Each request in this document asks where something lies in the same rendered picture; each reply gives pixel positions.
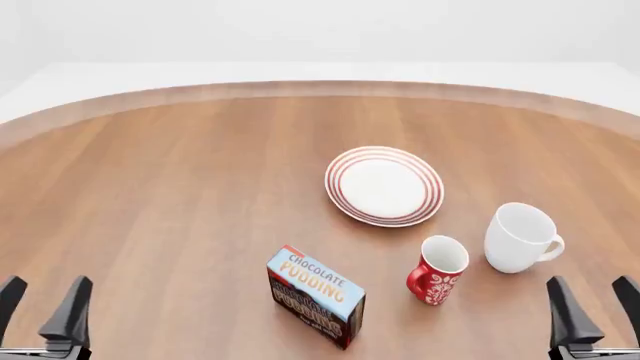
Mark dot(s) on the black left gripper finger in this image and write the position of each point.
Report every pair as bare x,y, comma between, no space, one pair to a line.
9,296
70,315

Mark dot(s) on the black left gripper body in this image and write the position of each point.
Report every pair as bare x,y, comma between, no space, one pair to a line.
45,352

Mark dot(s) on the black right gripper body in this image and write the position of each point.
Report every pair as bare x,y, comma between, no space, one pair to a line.
595,352

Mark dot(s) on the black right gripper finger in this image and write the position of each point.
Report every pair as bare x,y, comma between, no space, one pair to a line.
570,318
631,296

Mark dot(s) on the white plate with red rings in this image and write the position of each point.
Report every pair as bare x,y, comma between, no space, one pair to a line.
384,186

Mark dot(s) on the chocolate pudding box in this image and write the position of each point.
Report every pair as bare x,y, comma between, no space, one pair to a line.
315,296

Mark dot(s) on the white mug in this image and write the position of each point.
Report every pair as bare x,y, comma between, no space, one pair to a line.
520,240

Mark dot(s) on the red patterned mug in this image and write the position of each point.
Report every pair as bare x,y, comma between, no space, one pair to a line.
437,272

